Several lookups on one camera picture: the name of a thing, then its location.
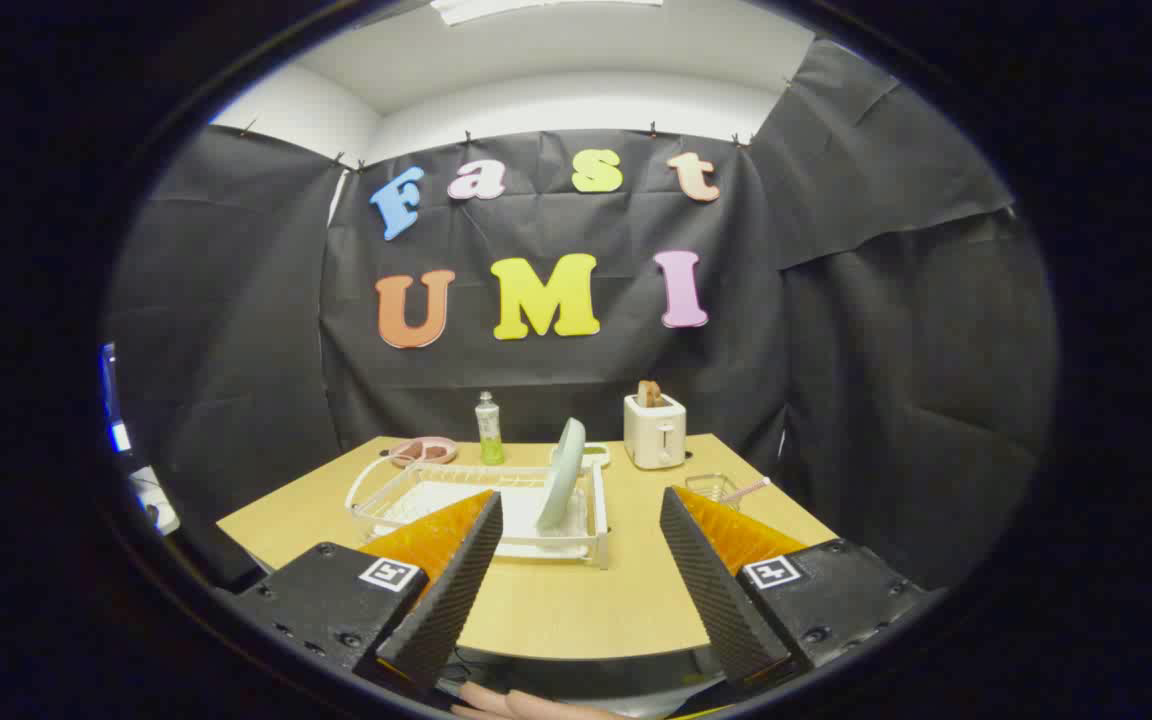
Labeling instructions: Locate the white drip tray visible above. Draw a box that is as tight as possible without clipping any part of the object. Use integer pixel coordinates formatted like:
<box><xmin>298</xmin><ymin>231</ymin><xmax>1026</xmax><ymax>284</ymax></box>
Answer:
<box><xmin>376</xmin><ymin>482</ymin><xmax>592</xmax><ymax>559</ymax></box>

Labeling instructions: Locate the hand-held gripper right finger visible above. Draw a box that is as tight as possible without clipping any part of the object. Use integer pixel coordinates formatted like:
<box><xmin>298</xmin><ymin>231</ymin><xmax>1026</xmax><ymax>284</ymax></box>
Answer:
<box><xmin>659</xmin><ymin>486</ymin><xmax>927</xmax><ymax>691</ymax></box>

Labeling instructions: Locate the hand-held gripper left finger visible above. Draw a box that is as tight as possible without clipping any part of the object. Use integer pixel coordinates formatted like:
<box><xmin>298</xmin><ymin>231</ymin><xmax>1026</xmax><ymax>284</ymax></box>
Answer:
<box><xmin>231</xmin><ymin>490</ymin><xmax>504</xmax><ymax>696</ymax></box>

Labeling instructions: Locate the computer monitor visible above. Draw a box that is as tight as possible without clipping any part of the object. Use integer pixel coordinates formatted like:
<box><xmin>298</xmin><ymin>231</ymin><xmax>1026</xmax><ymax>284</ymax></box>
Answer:
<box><xmin>99</xmin><ymin>342</ymin><xmax>133</xmax><ymax>453</ymax></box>

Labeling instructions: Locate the pink divided dish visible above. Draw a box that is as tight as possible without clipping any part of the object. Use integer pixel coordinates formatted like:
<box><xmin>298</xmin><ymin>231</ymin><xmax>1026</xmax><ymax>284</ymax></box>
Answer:
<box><xmin>388</xmin><ymin>436</ymin><xmax>459</xmax><ymax>469</ymax></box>

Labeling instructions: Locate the pale green plate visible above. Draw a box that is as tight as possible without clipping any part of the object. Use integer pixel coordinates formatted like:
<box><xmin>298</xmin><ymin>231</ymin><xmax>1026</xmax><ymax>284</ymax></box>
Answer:
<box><xmin>536</xmin><ymin>417</ymin><xmax>587</xmax><ymax>531</ymax></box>

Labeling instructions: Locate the green dish soap bottle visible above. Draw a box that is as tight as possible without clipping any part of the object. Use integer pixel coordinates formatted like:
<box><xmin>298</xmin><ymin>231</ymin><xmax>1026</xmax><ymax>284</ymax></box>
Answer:
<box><xmin>476</xmin><ymin>391</ymin><xmax>505</xmax><ymax>466</ymax></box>

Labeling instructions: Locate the white wire dish rack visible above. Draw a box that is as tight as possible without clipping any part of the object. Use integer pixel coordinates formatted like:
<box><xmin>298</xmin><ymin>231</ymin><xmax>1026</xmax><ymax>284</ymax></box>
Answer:
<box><xmin>345</xmin><ymin>452</ymin><xmax>610</xmax><ymax>570</ymax></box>

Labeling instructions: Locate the black backdrop cloth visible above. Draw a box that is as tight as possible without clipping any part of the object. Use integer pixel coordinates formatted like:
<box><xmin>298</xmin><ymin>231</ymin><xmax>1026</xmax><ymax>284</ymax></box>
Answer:
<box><xmin>106</xmin><ymin>40</ymin><xmax>1057</xmax><ymax>591</ymax></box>

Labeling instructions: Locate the metal wire basket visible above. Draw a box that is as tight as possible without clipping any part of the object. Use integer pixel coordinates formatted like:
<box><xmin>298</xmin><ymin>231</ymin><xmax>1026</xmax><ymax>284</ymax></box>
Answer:
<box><xmin>684</xmin><ymin>473</ymin><xmax>742</xmax><ymax>511</ymax></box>

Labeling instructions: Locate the ceiling light panel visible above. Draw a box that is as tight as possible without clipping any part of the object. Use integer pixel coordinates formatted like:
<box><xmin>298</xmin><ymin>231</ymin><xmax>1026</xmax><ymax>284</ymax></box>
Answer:
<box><xmin>431</xmin><ymin>0</ymin><xmax>665</xmax><ymax>26</ymax></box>

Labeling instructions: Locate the white toaster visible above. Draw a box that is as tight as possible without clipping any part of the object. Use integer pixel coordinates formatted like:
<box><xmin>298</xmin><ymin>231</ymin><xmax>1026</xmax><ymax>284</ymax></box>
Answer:
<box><xmin>623</xmin><ymin>393</ymin><xmax>688</xmax><ymax>470</ymax></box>

